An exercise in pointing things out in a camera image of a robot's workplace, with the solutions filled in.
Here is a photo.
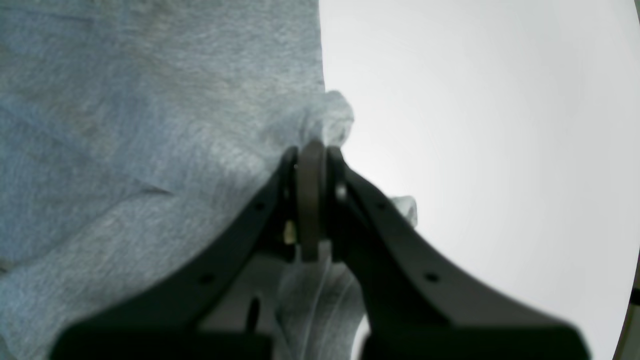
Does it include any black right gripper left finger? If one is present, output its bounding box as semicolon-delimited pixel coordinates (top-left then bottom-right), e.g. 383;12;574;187
50;141;326;360

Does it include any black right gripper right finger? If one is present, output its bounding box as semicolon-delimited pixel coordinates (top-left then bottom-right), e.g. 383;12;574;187
326;146;590;360

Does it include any grey T-shirt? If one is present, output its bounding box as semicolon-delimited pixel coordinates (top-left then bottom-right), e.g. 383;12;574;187
0;0;418;360

